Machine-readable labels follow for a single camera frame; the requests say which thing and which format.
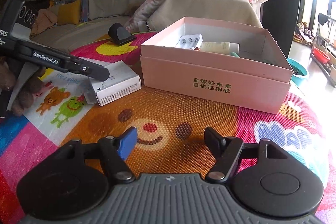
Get brown plush toy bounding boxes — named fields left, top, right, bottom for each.
left=1, top=56, right=46, bottom=119

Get black hair dryer nozzle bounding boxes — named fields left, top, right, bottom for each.
left=108, top=23, right=136, bottom=46

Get teal plastic basin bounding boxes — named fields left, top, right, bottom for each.
left=288, top=58, right=309, bottom=86

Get pink cardboard box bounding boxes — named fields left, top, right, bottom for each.
left=140, top=17, right=293, bottom=114

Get peach cloth on sofa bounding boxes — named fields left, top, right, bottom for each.
left=31, top=9, right=58, bottom=36

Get cream lotion tube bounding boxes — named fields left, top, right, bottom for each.
left=199, top=42, right=240, bottom=55

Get metal shelf rack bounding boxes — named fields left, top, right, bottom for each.
left=310, top=13, right=335, bottom=88

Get red plastic basin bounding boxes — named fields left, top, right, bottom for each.
left=313, top=47, right=330, bottom=64

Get beige covered sofa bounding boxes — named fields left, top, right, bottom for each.
left=31, top=0, right=263, bottom=54

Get colourful cartoon play mat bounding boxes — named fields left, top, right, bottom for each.
left=0, top=31, right=332, bottom=224

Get white blister pack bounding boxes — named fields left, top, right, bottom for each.
left=175, top=34, right=203, bottom=50

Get white grey rectangular box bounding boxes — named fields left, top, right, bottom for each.
left=84, top=61, right=141, bottom=106

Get yellow cushion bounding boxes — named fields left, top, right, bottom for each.
left=58, top=0, right=81, bottom=26

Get green plastic crank handle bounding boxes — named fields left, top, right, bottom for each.
left=228, top=50, right=274, bottom=66

